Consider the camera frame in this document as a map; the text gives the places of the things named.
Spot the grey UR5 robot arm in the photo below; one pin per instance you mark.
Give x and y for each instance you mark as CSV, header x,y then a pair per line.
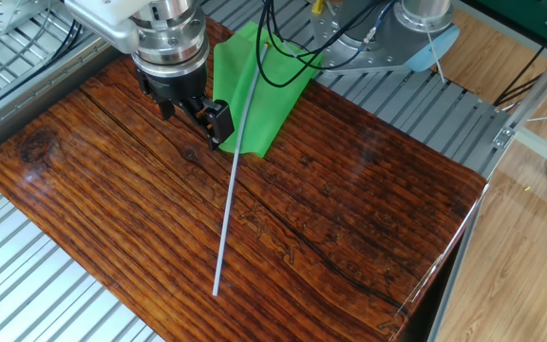
x,y
174,43

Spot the aluminium frame post with bracket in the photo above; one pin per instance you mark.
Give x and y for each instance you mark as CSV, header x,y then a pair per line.
x,y
539,88

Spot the green flag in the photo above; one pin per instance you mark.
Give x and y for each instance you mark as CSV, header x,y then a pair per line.
x,y
254,119

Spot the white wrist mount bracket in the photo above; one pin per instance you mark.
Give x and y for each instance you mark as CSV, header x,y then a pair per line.
x,y
107,21

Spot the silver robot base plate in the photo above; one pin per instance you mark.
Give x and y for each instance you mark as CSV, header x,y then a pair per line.
x,y
382,54

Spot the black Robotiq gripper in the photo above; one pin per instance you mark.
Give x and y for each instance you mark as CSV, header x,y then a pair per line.
x,y
178,85

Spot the white zip tie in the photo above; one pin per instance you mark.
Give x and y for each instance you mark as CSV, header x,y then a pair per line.
x,y
438,62

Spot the wood grain board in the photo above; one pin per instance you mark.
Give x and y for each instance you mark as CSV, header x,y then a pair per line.
x,y
326,214

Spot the silver metal edge rail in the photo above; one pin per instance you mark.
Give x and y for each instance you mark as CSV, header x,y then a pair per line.
x,y
17,104

